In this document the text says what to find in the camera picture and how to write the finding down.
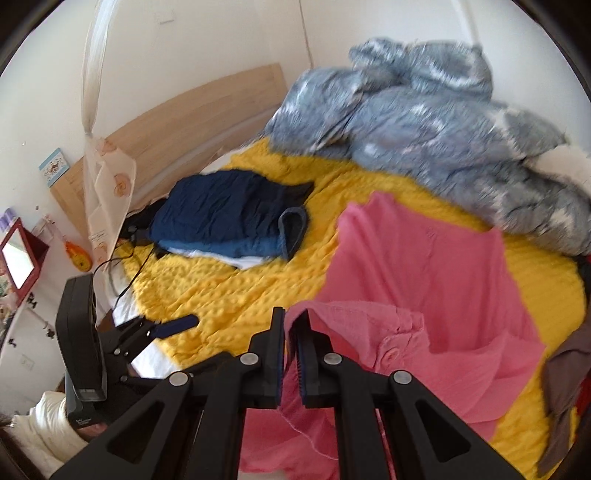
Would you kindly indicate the purple container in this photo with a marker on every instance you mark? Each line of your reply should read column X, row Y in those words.
column 7, row 217

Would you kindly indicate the navy folded garment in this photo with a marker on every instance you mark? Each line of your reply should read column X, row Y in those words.
column 217, row 203

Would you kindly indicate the wooden headboard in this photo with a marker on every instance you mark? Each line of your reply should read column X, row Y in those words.
column 184, row 115

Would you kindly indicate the white folded garment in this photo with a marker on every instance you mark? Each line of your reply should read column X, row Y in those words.
column 244, row 261

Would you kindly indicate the blue picture card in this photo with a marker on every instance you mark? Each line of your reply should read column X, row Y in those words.
column 54, row 167

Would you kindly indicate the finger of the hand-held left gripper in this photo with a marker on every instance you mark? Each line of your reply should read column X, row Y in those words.
column 124, row 330
column 178, row 325

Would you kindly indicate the cream printed curtain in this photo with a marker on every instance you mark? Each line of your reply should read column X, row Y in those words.
column 108, row 184

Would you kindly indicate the red framed mirror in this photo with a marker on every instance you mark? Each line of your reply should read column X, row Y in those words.
column 21, row 258

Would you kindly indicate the white wall socket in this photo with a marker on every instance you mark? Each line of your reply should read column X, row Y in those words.
column 27, row 363

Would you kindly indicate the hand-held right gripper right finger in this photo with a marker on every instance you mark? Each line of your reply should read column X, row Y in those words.
column 304, row 374

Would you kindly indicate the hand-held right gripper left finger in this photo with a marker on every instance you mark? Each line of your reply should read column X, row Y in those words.
column 270, row 364

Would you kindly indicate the white wall switch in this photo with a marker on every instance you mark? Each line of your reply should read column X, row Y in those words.
column 165, row 17

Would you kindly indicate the blue jeans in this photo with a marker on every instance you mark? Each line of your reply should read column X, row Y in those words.
column 291, row 230

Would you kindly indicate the white bed sheet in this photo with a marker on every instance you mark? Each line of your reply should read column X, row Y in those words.
column 152, row 360

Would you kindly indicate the grey floral duvet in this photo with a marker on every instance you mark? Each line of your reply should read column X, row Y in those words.
column 415, row 138

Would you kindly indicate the brown garment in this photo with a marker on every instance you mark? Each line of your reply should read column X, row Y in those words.
column 563, row 378

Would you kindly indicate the yellow dotted blanket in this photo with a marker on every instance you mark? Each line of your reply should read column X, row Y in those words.
column 231, row 286

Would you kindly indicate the pink shirt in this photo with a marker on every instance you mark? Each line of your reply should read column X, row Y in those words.
column 415, row 277

